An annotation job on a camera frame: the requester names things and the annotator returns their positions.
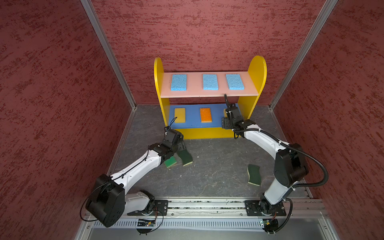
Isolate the bright green sponge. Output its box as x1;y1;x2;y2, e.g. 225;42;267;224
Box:
164;156;177;169

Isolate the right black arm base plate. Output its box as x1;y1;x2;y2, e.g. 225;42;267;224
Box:
244;200;287;217

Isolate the yellow sponge front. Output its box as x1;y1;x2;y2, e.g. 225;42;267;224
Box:
174;108;186;124

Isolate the aluminium rail frame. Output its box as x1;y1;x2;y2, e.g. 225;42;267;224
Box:
75;198;340;240

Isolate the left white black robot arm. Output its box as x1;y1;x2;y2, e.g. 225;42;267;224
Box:
84;127;186;228

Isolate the dark green wavy sponge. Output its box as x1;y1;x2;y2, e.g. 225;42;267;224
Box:
177;149;193;167
247;164;262;186

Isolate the blue sponge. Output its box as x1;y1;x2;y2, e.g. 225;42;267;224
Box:
226;74;245;91
203;74;219;91
171;74;187;91

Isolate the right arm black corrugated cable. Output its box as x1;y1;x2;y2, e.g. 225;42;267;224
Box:
224;93;329;233

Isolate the yellow shelf with coloured boards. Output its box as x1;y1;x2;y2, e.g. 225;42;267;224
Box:
154;56;267;140

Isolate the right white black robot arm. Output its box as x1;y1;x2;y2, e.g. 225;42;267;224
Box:
222;103;309;216

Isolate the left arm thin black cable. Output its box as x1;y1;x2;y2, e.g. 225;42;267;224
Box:
79;116;178;223

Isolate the orange sponge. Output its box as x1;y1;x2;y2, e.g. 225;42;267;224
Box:
200;108;213;123

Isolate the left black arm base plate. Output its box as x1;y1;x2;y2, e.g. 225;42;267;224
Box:
125;200;169;217

